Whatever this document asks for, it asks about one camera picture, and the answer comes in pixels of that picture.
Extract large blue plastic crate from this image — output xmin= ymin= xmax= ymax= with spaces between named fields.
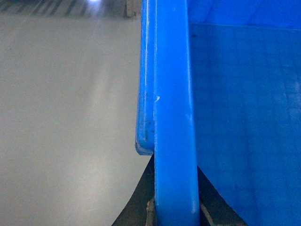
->
xmin=135 ymin=0 xmax=301 ymax=226

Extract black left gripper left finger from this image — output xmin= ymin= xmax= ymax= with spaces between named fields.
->
xmin=112 ymin=155 xmax=157 ymax=226

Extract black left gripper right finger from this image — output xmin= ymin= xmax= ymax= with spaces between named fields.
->
xmin=197 ymin=167 xmax=247 ymax=226

